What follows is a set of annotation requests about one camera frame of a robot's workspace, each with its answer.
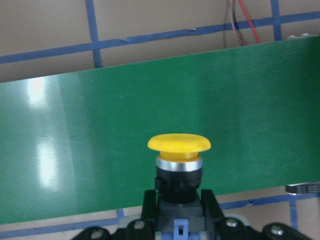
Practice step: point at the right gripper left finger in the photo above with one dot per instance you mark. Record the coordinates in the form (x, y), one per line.
(144, 228)

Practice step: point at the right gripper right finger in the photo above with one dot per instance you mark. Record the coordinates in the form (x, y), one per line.
(221, 227)

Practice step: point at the yellow push button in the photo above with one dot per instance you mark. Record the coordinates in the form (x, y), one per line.
(179, 169)

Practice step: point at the green conveyor belt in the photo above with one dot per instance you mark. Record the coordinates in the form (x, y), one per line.
(76, 143)

